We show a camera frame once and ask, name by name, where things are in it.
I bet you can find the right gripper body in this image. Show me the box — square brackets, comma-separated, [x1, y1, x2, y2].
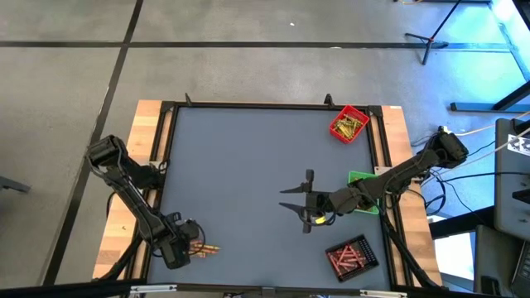
[303, 168, 365, 235]

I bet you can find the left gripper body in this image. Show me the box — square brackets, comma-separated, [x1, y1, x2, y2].
[159, 211, 200, 271]

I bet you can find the red plastic basket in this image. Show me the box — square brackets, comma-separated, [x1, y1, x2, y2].
[329, 104, 370, 145]

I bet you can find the green plastic basket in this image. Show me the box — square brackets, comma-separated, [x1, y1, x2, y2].
[347, 171, 380, 216]

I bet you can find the grey table mat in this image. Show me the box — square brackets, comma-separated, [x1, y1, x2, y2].
[147, 107, 390, 289]

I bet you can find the black plastic basket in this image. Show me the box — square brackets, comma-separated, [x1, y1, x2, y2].
[325, 234, 380, 284]

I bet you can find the black floor beam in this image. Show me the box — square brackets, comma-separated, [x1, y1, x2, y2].
[429, 205, 497, 240]

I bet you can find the grey equipment box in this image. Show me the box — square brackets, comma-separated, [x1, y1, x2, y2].
[473, 224, 530, 298]

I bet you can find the grey equipment cabinet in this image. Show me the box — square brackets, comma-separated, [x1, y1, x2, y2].
[494, 118, 530, 242]

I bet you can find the grey metal foot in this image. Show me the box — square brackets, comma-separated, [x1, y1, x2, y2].
[0, 175, 31, 195]

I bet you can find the black tripod stand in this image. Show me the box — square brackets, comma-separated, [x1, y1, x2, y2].
[404, 0, 461, 66]

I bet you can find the white fiducial marker sheet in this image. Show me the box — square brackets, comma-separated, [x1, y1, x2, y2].
[507, 133, 530, 157]

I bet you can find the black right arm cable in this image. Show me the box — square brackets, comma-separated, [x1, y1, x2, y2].
[308, 213, 337, 228]

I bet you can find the silver aluminium bracket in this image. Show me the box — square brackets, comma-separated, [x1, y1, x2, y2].
[359, 289, 409, 298]
[129, 284, 178, 296]

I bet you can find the black base cable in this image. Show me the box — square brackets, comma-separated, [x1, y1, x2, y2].
[106, 190, 119, 219]

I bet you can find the black table frame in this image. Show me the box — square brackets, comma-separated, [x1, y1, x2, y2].
[94, 99, 442, 298]

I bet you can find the white power cable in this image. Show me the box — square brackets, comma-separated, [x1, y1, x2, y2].
[453, 110, 530, 137]

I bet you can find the metal rig base frame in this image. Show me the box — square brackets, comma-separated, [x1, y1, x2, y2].
[450, 0, 530, 113]

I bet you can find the black floor cable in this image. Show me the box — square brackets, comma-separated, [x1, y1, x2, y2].
[438, 171, 530, 183]

